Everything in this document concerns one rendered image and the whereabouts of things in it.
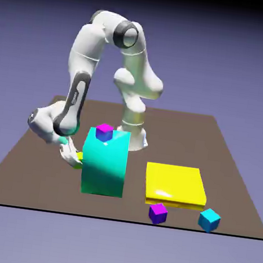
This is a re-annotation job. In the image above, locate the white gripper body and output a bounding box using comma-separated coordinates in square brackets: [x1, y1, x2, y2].
[57, 135, 86, 169]

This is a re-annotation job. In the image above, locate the small yellow-green cube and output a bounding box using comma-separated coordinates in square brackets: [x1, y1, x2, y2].
[74, 151, 85, 170]

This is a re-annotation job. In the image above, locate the small purple cube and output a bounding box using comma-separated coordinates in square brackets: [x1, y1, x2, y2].
[147, 201, 169, 227]
[94, 122, 115, 144]

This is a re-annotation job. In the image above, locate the small cyan cube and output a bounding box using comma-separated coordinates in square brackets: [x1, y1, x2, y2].
[197, 207, 223, 235]

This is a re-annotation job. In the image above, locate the large cyan box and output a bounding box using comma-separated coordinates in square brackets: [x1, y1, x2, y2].
[76, 126, 132, 199]

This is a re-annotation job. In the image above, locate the large yellow box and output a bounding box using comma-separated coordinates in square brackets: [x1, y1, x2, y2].
[141, 161, 211, 213]

